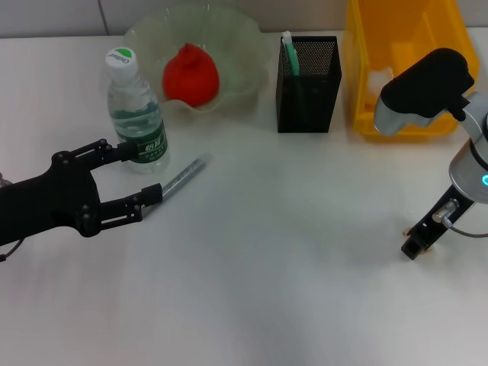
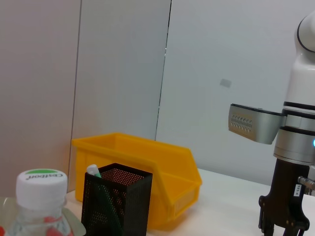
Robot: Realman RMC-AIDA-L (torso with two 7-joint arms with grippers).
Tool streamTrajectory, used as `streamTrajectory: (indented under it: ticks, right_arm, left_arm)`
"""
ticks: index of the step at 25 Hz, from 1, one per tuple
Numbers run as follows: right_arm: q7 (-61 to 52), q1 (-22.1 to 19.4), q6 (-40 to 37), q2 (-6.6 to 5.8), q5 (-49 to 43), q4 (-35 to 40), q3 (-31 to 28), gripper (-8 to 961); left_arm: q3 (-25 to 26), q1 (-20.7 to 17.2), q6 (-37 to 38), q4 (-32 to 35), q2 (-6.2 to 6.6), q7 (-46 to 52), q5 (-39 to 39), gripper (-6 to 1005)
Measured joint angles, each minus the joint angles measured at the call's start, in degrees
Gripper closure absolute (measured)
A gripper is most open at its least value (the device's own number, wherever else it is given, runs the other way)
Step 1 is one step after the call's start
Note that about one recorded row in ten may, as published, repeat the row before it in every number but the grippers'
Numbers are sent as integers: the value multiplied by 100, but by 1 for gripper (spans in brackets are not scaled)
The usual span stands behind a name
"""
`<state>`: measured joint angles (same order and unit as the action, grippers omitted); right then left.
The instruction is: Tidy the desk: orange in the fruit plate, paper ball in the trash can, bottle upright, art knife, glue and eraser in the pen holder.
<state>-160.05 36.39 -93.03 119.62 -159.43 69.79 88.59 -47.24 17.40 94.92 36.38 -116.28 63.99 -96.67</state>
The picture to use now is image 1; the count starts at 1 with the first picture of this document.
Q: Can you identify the yellow plastic bin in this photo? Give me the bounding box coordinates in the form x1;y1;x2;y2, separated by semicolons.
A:
342;0;480;143

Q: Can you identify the translucent wavy fruit plate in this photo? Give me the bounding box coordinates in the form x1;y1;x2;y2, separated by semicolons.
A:
124;3;270;115

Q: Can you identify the clear green-label water bottle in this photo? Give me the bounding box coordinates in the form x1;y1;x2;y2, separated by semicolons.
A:
104;46;170;175

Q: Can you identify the green utility knife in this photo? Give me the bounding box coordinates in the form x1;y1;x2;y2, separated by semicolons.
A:
281;30;307;124

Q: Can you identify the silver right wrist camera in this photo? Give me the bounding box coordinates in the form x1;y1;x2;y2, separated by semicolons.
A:
373;47;477;136

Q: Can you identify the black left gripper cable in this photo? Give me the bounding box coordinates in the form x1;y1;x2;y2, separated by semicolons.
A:
0;239;23;263

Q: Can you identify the black mesh pen holder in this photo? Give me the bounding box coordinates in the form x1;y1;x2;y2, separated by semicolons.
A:
277;36;343;134

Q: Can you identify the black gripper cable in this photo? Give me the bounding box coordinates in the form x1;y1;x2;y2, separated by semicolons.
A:
0;239;23;263
432;197;488;240

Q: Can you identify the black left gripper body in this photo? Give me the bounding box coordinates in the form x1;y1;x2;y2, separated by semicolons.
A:
0;149;102;248

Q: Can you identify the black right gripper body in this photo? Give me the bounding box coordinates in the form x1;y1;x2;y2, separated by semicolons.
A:
414;181;477;246

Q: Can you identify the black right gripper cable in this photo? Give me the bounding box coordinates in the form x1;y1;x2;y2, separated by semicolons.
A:
432;197;488;240

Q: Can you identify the red-orange toy orange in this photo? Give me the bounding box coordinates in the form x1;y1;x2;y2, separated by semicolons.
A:
162;43;221;108

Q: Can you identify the gray marker pen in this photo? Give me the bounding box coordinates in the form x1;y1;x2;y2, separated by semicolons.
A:
159;152;215;201

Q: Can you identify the white paper ball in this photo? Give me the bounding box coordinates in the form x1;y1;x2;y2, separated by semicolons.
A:
366;66;397;112

